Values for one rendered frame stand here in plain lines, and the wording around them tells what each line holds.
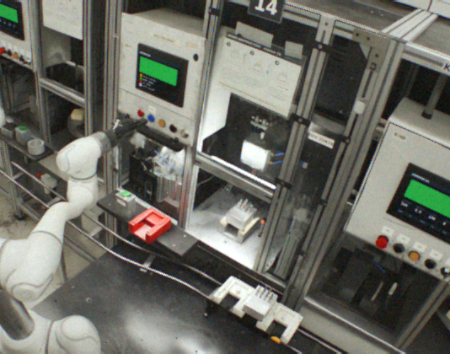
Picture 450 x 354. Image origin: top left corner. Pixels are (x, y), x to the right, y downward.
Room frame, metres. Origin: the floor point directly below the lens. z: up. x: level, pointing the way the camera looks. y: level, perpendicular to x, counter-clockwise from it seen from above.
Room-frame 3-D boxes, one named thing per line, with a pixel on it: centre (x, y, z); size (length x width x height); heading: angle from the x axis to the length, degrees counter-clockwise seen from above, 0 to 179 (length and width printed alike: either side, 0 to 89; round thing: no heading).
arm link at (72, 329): (0.80, 0.43, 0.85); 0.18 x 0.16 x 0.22; 99
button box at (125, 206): (1.50, 0.43, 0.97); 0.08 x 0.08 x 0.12; 63
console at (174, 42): (1.66, 0.29, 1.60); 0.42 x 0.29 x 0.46; 63
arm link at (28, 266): (0.64, 0.45, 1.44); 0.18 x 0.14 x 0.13; 9
